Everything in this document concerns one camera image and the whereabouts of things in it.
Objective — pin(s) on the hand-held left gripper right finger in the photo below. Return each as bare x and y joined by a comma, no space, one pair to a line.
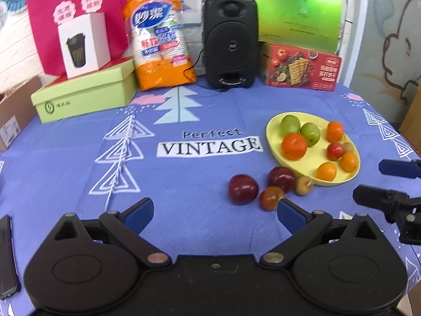
291,214

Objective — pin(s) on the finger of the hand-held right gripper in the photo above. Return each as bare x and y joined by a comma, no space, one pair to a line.
396,168
371,196

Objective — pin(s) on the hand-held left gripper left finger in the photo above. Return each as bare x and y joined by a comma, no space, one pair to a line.
141,212

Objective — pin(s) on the small red-orange fruit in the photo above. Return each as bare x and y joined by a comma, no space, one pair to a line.
270,197

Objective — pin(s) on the small mottled brown fruit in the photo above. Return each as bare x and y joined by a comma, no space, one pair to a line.
304,185

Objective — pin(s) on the dark red plum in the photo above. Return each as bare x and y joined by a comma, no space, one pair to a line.
243,189
281,178

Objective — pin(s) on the small orange tangerine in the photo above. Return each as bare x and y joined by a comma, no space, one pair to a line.
349,162

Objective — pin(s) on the small yellow-orange tangerine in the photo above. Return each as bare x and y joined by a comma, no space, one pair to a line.
326,171

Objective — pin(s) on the small red fruit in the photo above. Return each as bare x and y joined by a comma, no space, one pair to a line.
334,150

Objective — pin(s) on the large orange with stem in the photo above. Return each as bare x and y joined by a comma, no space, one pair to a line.
294,146

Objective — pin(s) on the medium orange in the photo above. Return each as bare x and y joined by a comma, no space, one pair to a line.
334,131

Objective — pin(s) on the green jujube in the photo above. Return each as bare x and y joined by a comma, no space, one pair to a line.
289,124
310,133

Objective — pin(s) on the yellow plate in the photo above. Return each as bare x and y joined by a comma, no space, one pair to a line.
274,131

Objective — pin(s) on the brown cardboard carton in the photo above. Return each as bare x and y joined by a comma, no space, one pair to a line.
411,121

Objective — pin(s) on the blue printed tablecloth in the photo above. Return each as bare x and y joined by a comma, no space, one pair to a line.
181,177

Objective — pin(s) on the light green lidded box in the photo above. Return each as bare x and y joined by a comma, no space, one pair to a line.
85,96

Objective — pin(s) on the red cracker box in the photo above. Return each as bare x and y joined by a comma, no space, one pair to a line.
301,69

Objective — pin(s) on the black smartphone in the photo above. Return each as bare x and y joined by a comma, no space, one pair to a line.
6,256

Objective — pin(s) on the brown cardboard box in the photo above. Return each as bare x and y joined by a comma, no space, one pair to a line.
13,115

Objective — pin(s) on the orange paper cup packet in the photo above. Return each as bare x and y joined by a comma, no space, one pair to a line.
161,39

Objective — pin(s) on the white box with cup print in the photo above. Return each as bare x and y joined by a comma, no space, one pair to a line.
84,44

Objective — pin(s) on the black speaker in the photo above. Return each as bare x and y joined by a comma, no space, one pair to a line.
230,42

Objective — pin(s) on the shiny green gift box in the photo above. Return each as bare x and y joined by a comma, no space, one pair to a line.
297,13

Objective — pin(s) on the pale blue printed sheet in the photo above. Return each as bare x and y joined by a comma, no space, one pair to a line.
194,3

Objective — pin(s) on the white door frame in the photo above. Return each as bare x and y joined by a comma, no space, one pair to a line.
355,23

